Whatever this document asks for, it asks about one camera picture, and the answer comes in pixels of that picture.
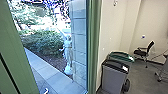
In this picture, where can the green garden bush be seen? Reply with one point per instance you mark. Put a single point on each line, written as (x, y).
(43, 41)

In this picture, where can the grey stone pillar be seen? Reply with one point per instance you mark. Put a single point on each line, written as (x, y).
(80, 40)

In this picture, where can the white wall switch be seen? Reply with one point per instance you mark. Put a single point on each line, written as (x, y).
(115, 2)

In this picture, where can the small black chair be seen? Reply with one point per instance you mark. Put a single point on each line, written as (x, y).
(144, 51)

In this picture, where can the wall outlet blue plug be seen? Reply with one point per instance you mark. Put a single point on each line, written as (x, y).
(143, 36)

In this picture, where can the green lid trash bin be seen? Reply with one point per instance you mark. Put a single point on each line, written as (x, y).
(121, 56)

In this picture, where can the green framed glass door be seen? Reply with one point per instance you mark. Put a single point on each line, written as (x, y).
(94, 40)

